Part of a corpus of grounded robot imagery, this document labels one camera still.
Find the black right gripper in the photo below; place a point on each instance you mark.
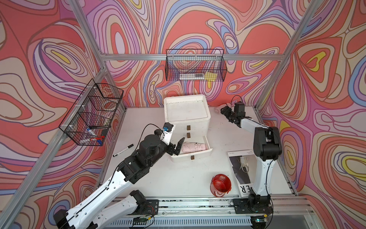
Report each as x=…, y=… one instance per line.
x=226, y=110

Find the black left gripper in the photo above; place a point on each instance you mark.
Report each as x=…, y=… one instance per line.
x=171, y=150

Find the white bottom drawer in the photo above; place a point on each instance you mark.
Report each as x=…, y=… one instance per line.
x=197, y=155

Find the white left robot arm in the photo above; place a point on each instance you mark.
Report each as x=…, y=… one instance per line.
x=96, y=212

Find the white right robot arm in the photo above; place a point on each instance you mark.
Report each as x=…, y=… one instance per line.
x=267, y=148

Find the white drawer cabinet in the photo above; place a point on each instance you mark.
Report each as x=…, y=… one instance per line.
x=192, y=110

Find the yellow item in basket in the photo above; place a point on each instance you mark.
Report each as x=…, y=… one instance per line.
x=209, y=76

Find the black white marker pen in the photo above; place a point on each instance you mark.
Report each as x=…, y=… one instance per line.
x=127, y=148

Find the white LOVER book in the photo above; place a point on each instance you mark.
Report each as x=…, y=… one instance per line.
x=250, y=173

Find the red metal bucket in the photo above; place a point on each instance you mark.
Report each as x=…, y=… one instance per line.
x=220, y=185

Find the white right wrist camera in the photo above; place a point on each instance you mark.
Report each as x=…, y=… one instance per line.
x=239, y=109

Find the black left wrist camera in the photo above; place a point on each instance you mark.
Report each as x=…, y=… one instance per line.
x=168, y=129

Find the black wire basket back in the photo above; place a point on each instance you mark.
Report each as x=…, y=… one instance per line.
x=192, y=64

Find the black wire basket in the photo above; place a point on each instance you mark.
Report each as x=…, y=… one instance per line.
x=192, y=64
x=94, y=110

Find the black wire basket left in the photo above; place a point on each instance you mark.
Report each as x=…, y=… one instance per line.
x=94, y=110

